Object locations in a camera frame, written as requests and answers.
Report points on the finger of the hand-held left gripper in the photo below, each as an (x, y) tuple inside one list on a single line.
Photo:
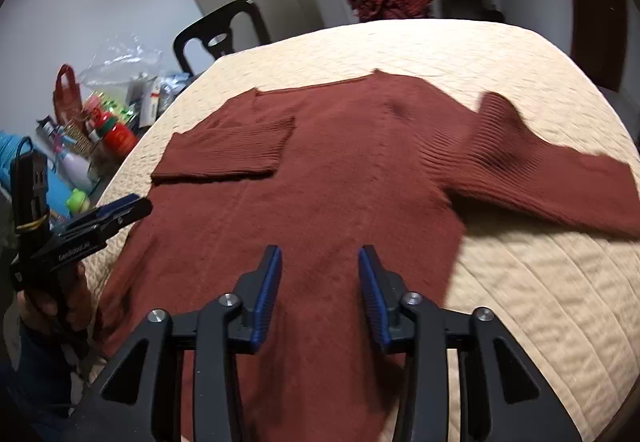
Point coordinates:
[(107, 209), (127, 217)]

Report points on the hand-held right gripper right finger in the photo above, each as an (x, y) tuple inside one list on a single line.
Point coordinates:
[(371, 294)]

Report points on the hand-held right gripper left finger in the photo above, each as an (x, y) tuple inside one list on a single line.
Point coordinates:
[(266, 294)]

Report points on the rust brown knit sweater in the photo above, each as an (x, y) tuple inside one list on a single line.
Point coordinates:
[(325, 171)]

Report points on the person's left forearm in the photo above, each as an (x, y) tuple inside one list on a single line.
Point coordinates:
[(47, 372)]

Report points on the person's left hand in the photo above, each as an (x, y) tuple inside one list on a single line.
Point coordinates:
[(82, 302)]

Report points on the green toy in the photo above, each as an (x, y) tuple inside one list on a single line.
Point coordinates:
[(80, 201)]

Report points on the white bottle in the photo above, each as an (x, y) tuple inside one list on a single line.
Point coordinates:
[(77, 171)]

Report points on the red bottle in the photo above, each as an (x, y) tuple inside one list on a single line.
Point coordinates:
[(120, 136)]

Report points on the red tote bag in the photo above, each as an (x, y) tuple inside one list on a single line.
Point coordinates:
[(65, 106)]

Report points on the white box with red label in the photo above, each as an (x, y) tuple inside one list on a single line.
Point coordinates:
[(150, 101)]

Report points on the clear plastic bag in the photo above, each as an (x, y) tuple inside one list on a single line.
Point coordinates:
[(122, 59)]

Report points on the beige quilted bedspread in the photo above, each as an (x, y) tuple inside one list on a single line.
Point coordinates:
[(525, 312)]

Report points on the dark wooden headboard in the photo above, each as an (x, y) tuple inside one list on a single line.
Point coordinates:
[(600, 6)]

